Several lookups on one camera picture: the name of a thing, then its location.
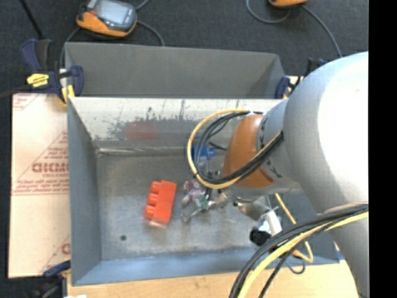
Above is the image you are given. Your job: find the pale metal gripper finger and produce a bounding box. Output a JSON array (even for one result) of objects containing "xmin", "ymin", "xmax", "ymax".
[
  {"xmin": 181, "ymin": 192, "xmax": 199, "ymax": 206},
  {"xmin": 181, "ymin": 207, "xmax": 208, "ymax": 224}
]

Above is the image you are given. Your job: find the purple and white small toy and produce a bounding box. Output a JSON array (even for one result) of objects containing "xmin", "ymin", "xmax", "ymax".
[{"xmin": 183, "ymin": 179, "xmax": 207, "ymax": 198}]

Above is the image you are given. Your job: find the orange toy building brick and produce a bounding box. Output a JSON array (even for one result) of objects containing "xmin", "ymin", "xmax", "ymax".
[{"xmin": 143, "ymin": 179, "xmax": 178, "ymax": 228}]

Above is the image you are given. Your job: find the blue plastic object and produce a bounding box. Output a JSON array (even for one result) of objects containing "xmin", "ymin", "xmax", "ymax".
[{"xmin": 191, "ymin": 144, "xmax": 216, "ymax": 164}]

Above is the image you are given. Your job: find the grey metal bin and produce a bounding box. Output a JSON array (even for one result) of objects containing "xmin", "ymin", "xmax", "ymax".
[{"xmin": 63, "ymin": 41, "xmax": 341, "ymax": 287}]

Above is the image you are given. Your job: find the brown cardboard board red print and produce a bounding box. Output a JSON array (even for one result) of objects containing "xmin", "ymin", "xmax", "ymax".
[{"xmin": 7, "ymin": 92, "xmax": 72, "ymax": 279}]

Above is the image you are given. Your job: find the black cylinder on white bracket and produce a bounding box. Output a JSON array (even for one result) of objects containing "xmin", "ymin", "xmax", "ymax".
[{"xmin": 249, "ymin": 208, "xmax": 283, "ymax": 247}]

